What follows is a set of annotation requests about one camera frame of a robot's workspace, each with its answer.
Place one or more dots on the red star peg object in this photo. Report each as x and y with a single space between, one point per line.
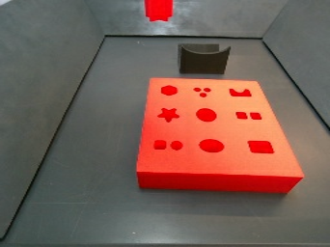
158 9

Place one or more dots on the red shape sorter board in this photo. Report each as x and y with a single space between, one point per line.
211 138

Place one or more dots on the dark grey curved block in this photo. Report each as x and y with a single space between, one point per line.
202 58

